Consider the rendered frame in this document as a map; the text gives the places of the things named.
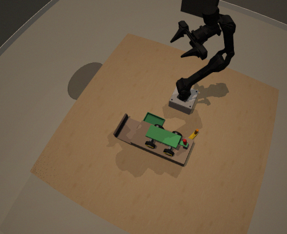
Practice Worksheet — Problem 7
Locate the tan wooden ramp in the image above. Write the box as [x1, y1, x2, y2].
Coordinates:
[114, 113, 194, 167]

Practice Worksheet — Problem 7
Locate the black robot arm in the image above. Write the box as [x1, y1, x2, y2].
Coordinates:
[176, 6, 236, 102]

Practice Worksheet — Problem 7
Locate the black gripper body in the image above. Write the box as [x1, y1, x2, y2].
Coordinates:
[178, 20, 210, 60]

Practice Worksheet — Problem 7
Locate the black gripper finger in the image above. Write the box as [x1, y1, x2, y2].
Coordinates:
[170, 26, 184, 43]
[181, 47, 200, 58]

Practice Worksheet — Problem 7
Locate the green tray floor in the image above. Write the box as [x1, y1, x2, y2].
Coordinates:
[144, 114, 163, 125]

